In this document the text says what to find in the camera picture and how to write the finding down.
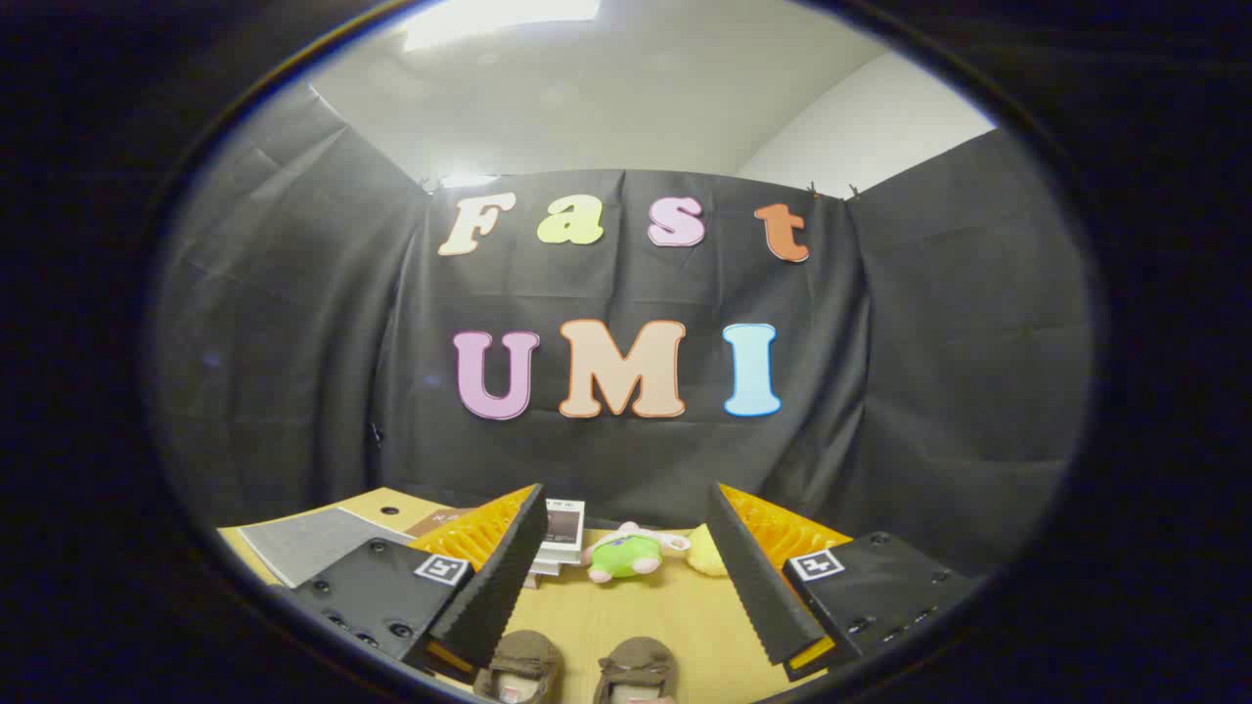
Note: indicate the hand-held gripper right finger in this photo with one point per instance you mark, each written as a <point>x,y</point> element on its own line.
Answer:
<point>753,577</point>

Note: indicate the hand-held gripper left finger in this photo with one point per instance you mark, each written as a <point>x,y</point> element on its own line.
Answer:
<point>504,577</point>

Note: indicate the brown shoe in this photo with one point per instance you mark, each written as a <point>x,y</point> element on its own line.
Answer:
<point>638,665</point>
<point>523,660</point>

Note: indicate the grey storage box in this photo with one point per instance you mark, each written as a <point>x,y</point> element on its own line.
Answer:
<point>313,543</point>

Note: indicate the yellow plush toy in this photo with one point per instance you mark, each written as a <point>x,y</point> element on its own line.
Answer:
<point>706,555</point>

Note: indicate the white portrait cover book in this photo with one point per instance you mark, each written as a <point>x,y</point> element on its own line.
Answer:
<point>564,523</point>

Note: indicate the brown cover book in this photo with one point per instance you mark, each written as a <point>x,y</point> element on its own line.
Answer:
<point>440,518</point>

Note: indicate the green plush toy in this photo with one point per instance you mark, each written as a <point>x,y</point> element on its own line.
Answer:
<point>624,555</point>

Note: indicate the black backdrop cloth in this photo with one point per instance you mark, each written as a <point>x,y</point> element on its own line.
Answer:
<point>626,284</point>

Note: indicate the ceiling light panel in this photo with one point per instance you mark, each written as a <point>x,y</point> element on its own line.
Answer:
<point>499,20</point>

